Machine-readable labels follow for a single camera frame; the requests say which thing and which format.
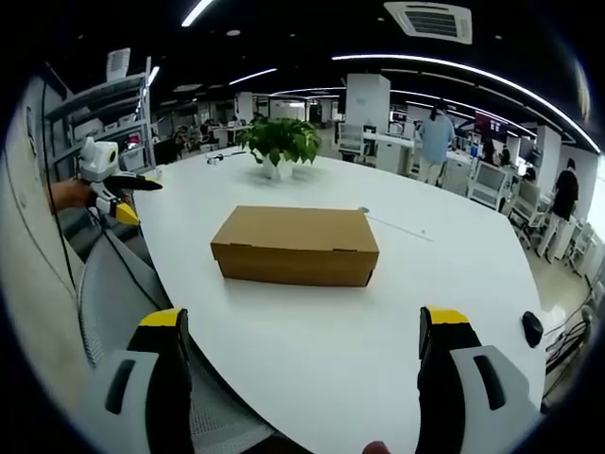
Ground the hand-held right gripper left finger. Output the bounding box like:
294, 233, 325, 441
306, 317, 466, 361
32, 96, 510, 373
89, 307, 196, 454

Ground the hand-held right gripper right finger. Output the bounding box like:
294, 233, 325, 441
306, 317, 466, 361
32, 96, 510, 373
414, 305, 544, 454

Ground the brown cardboard shoe box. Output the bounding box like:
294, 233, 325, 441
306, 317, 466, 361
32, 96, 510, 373
210, 204, 381, 288

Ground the person's left hand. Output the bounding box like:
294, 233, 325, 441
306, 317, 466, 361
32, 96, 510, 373
46, 178, 101, 213

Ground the grey metal shelf rack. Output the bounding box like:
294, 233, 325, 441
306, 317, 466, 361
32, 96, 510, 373
43, 56, 158, 183

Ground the grey mesh office chair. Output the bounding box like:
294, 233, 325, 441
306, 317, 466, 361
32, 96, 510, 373
77, 221, 280, 454

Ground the small white device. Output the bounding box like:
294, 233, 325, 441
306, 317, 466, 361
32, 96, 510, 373
205, 150, 248, 166

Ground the black computer mouse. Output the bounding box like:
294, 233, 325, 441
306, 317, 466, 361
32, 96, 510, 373
521, 310, 545, 349

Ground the green potted plant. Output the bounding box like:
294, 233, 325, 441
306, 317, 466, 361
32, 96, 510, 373
235, 115, 324, 182

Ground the white office chair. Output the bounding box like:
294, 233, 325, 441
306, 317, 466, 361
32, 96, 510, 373
337, 122, 366, 165
508, 179, 549, 242
466, 160, 510, 212

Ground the ceiling air conditioner vent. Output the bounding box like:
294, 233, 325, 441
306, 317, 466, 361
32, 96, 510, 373
383, 1, 474, 45

